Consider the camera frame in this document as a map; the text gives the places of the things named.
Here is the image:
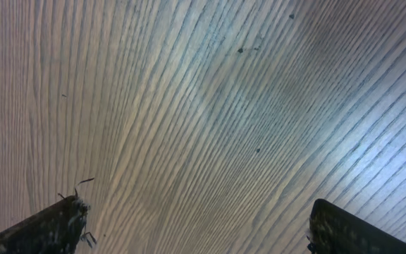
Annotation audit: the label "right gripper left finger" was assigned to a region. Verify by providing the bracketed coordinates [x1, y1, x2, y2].
[0, 190, 97, 254]

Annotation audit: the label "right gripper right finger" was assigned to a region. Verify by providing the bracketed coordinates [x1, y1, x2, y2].
[307, 198, 406, 254]

